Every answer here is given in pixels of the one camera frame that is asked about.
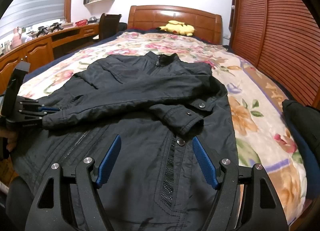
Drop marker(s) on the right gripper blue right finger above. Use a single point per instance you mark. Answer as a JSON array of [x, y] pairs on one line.
[[207, 167]]

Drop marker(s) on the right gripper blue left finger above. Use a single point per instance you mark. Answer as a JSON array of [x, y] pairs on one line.
[[106, 161]]

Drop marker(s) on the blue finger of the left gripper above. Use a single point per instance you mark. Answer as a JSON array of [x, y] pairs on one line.
[[45, 108]]

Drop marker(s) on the black jacket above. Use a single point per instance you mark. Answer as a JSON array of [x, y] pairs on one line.
[[156, 104]]

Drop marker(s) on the folded dark clothes pile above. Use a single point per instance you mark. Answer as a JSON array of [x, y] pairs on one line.
[[303, 124]]

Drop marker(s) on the person's left hand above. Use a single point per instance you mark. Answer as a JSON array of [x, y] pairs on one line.
[[11, 136]]

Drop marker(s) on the wooden desk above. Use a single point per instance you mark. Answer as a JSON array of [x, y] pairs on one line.
[[45, 49]]

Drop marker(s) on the floral blanket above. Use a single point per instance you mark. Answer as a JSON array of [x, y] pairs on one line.
[[256, 102]]

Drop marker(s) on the red basket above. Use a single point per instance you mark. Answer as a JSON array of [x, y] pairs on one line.
[[82, 23]]

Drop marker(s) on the dark wooden chair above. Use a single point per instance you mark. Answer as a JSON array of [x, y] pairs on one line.
[[108, 26]]

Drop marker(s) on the window blind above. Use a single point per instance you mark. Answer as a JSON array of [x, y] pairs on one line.
[[26, 13]]

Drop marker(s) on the yellow plush toy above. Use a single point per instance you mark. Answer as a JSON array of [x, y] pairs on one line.
[[179, 28]]

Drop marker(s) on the wooden headboard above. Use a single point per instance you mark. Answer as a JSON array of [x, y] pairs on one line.
[[207, 26]]

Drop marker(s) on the red louvered wardrobe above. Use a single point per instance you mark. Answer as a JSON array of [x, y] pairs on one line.
[[281, 39]]

